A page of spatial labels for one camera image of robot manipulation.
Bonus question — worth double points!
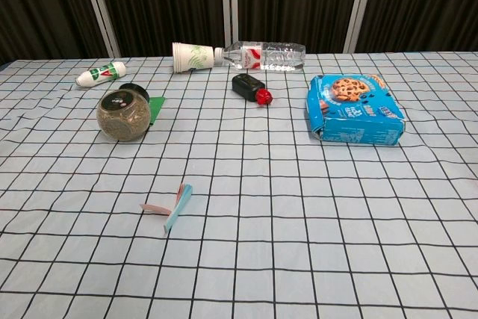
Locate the pink blue paper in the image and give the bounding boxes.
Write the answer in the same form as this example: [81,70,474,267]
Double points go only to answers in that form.
[163,183,194,237]

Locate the pink strip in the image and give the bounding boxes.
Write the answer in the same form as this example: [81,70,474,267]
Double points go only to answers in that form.
[140,202,176,218]

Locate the light blue checked tablecloth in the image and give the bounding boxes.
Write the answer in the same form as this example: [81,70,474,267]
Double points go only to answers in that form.
[0,52,478,319]

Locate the black bottle red cap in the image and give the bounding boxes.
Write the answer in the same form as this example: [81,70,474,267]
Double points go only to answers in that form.
[231,73,273,108]

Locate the green card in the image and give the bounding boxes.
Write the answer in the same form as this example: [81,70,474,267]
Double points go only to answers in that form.
[146,96,167,126]

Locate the clear plastic water bottle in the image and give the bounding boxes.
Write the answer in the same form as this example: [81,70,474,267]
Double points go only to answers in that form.
[212,40,307,72]

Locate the white paper cup green print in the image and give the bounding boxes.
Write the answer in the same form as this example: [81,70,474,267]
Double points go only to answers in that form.
[172,41,215,74]

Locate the blue cookie box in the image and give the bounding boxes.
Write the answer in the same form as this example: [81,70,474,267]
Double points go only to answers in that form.
[305,74,407,146]

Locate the round glass jar black lid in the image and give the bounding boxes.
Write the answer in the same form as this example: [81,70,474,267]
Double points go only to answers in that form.
[96,82,152,143]

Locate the small white bottle green label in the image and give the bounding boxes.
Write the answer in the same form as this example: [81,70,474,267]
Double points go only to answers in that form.
[74,60,127,87]

